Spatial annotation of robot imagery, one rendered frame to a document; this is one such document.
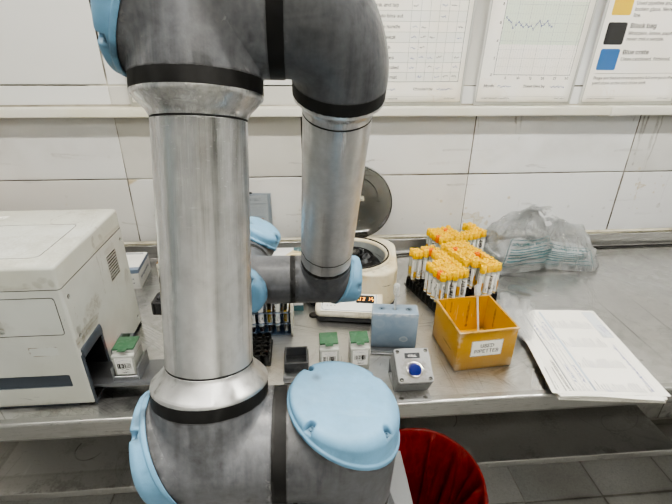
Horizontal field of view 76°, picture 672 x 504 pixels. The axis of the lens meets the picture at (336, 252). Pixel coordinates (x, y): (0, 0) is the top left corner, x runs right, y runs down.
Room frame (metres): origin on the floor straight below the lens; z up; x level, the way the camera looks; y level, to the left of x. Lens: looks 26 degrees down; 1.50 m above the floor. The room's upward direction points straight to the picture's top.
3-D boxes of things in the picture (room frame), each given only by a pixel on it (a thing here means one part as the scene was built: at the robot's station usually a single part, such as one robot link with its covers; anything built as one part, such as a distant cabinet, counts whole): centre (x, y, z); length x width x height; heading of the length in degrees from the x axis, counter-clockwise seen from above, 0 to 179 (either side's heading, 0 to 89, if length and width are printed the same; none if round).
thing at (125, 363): (0.66, 0.40, 0.95); 0.05 x 0.04 x 0.06; 5
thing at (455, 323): (0.79, -0.31, 0.93); 0.13 x 0.13 x 0.10; 10
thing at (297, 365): (0.72, 0.08, 0.89); 0.09 x 0.05 x 0.04; 5
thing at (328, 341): (0.73, 0.01, 0.91); 0.05 x 0.04 x 0.07; 5
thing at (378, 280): (1.03, -0.04, 0.94); 0.30 x 0.24 x 0.12; 176
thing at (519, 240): (1.23, -0.56, 0.97); 0.26 x 0.17 x 0.19; 109
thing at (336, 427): (0.33, 0.00, 1.12); 0.13 x 0.12 x 0.14; 95
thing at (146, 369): (0.66, 0.42, 0.92); 0.21 x 0.07 x 0.05; 95
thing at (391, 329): (0.80, -0.13, 0.92); 0.10 x 0.07 x 0.10; 87
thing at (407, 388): (0.69, -0.15, 0.92); 0.13 x 0.07 x 0.08; 5
